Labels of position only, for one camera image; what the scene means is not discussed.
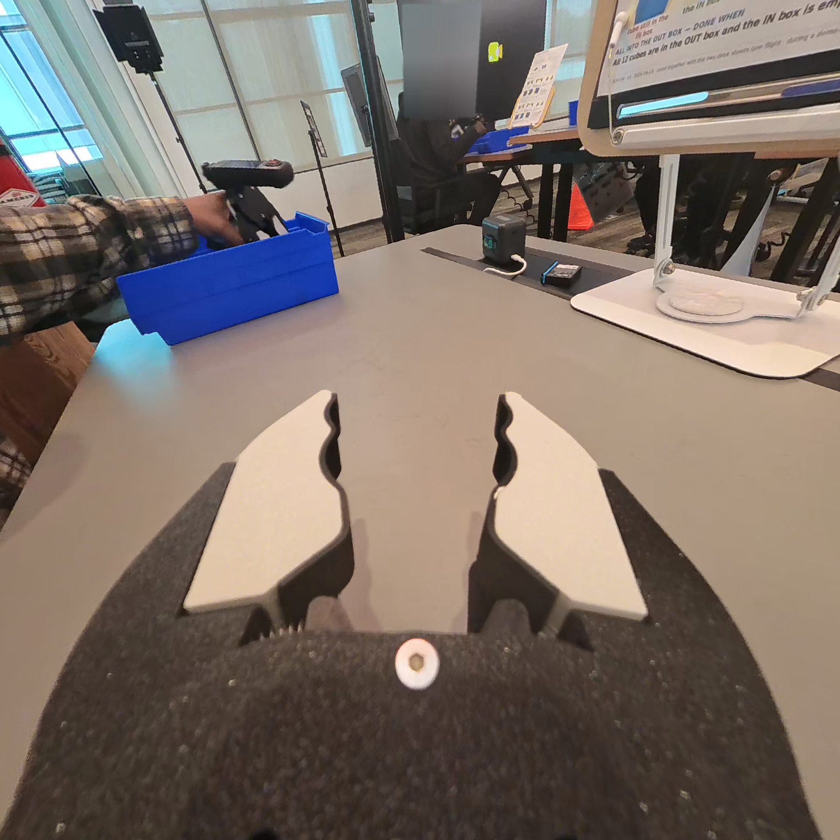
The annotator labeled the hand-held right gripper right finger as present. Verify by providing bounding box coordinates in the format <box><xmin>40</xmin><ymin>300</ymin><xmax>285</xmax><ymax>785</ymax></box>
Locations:
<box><xmin>467</xmin><ymin>392</ymin><xmax>651</xmax><ymax>636</ymax></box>

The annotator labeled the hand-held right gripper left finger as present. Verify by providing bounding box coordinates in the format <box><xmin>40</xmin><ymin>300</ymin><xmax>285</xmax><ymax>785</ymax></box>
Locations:
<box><xmin>182</xmin><ymin>389</ymin><xmax>355</xmax><ymax>634</ymax></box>

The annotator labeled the blue plastic bin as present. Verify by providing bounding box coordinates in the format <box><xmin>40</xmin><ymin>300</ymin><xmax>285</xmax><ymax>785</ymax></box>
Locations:
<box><xmin>469</xmin><ymin>128</ymin><xmax>532</xmax><ymax>156</ymax></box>
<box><xmin>117</xmin><ymin>210</ymin><xmax>340</xmax><ymax>347</ymax></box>

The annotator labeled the person's left hand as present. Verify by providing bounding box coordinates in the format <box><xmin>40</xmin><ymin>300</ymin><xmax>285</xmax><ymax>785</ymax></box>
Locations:
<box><xmin>184</xmin><ymin>190</ymin><xmax>245</xmax><ymax>249</ymax></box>

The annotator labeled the thin black stand pole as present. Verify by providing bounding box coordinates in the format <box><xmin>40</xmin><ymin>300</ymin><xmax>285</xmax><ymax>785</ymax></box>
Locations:
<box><xmin>315</xmin><ymin>154</ymin><xmax>345</xmax><ymax>258</ymax></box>
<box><xmin>147</xmin><ymin>69</ymin><xmax>198</xmax><ymax>194</ymax></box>

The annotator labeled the large frosted window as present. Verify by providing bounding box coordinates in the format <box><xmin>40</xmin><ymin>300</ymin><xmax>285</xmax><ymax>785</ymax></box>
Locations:
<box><xmin>0</xmin><ymin>0</ymin><xmax>408</xmax><ymax>198</ymax></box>

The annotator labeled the dark tilted monitor panel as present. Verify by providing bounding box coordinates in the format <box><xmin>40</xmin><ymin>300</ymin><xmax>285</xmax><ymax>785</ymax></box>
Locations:
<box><xmin>340</xmin><ymin>62</ymin><xmax>376</xmax><ymax>148</ymax></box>

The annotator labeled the thick black vertical pole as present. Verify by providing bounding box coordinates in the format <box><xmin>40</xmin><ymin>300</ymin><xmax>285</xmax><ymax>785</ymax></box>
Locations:
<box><xmin>351</xmin><ymin>0</ymin><xmax>406</xmax><ymax>245</ymax></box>

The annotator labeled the black junction box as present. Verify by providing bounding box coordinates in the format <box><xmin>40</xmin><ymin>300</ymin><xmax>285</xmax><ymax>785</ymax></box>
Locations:
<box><xmin>94</xmin><ymin>3</ymin><xmax>165</xmax><ymax>74</ymax></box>

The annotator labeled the wooden top office desk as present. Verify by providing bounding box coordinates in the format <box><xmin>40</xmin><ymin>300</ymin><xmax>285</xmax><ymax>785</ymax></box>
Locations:
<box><xmin>459</xmin><ymin>121</ymin><xmax>585</xmax><ymax>240</ymax></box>

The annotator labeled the black monitor with yellow sticker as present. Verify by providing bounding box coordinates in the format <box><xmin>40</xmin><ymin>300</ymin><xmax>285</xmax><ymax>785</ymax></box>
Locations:
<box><xmin>478</xmin><ymin>0</ymin><xmax>547</xmax><ymax>119</ymax></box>

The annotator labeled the small wooden instruction board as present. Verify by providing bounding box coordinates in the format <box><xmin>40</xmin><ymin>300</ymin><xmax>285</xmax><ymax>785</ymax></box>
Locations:
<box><xmin>508</xmin><ymin>44</ymin><xmax>569</xmax><ymax>129</ymax></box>

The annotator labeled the black device with green ring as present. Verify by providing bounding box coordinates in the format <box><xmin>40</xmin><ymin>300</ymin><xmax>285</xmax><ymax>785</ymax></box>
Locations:
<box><xmin>481</xmin><ymin>213</ymin><xmax>528</xmax><ymax>266</ymax></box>

